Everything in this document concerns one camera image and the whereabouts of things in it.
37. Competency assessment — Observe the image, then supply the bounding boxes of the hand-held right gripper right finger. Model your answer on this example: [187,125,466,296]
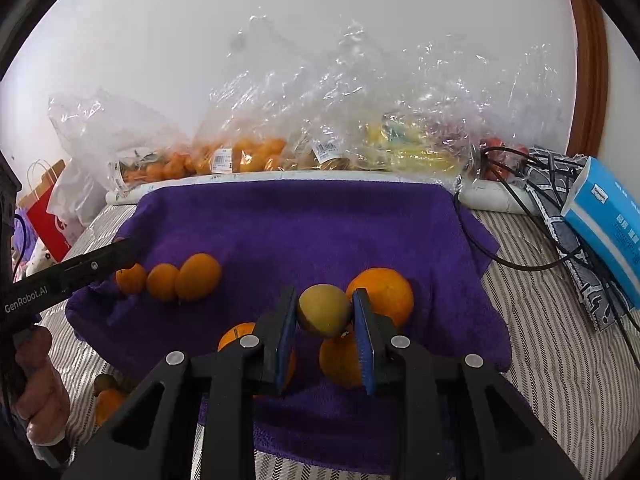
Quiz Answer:
[352,289,583,480]

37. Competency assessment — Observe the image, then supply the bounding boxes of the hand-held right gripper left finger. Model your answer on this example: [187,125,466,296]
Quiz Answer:
[62,287,299,480]

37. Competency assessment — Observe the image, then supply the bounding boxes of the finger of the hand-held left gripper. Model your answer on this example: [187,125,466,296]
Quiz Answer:
[22,236,143,295]
[103,298,138,328]

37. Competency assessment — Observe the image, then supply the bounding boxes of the smooth yellow-orange orange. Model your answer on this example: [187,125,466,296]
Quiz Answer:
[318,329,366,389]

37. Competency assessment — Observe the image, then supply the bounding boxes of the small orange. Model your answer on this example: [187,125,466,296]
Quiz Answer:
[146,263,180,303]
[115,263,148,295]

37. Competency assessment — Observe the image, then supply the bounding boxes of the yellow-green round fruit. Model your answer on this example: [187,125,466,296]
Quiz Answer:
[298,284,353,339]

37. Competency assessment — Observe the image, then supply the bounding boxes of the large bumpy mandarin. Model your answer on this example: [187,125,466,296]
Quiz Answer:
[346,268,415,329]

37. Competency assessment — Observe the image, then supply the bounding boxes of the person's left hand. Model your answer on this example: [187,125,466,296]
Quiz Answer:
[11,326,72,447]

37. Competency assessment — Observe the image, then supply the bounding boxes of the white spotted plush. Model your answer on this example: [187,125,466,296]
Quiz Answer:
[27,244,60,275]

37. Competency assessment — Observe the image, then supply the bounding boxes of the round orange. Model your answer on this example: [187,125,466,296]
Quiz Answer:
[217,322,297,399]

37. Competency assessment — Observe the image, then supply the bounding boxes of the red paper bag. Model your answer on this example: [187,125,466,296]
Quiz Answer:
[16,159,75,264]

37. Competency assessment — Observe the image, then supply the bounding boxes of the purple fuzzy cloth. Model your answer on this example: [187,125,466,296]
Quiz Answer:
[12,212,42,267]

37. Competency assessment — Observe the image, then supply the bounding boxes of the white plastic bag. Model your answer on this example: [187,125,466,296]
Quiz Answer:
[46,159,110,230]

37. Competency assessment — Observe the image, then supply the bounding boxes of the oval orange kumquat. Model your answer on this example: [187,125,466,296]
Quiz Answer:
[175,253,222,302]

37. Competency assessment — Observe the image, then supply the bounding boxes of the mandarin with green stem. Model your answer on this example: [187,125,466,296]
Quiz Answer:
[93,388,126,429]

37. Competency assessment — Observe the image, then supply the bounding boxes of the purple towel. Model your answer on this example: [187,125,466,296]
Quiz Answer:
[65,180,512,474]

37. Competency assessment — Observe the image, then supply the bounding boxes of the clear bag of small oranges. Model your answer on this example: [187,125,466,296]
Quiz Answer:
[48,89,203,193]

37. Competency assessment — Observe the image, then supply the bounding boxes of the clear bag of yellow fruit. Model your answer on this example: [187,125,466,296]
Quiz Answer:
[360,42,478,183]

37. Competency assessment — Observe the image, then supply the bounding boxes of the clear bag of brown fruit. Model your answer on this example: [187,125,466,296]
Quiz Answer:
[297,22,383,172]

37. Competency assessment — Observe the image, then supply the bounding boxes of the black and white patterned bag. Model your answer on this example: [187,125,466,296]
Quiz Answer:
[524,145,635,334]

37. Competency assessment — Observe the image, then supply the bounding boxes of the blue tissue pack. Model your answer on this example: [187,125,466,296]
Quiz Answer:
[560,156,640,311]

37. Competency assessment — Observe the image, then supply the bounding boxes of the clear bag of red tomatoes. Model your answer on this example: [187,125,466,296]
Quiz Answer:
[467,42,573,183]

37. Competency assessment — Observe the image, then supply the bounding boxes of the thick black cable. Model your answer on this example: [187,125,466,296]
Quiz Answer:
[451,146,591,273]

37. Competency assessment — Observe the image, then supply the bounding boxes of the thin black cable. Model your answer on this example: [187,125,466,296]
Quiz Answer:
[545,220,640,358]

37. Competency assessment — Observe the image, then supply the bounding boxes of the wooden door frame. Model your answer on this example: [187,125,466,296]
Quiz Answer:
[561,0,609,159]

